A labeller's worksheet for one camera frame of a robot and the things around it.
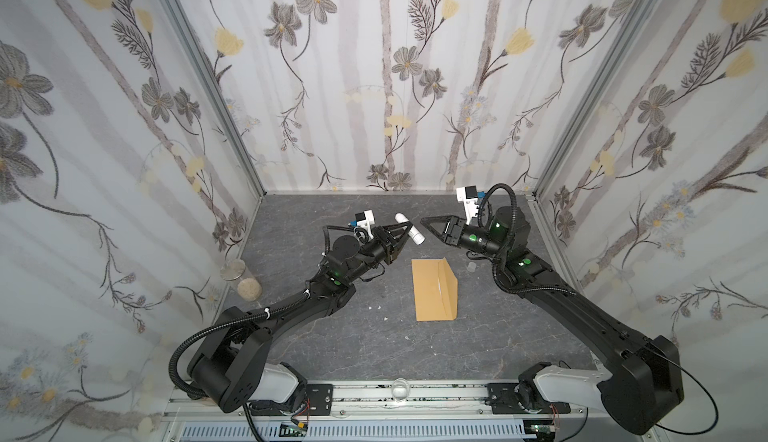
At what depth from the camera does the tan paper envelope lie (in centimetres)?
90

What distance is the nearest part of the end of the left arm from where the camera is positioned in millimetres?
604

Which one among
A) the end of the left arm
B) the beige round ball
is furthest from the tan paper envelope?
the beige round ball

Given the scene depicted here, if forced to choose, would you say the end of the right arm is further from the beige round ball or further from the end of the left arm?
the beige round ball

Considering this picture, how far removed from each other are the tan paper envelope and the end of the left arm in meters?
0.27

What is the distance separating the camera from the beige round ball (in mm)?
907

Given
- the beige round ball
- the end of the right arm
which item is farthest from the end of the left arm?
the beige round ball

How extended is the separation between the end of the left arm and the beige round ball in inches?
15.8

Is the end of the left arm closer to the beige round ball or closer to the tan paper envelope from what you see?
the tan paper envelope

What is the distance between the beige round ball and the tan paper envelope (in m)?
0.51
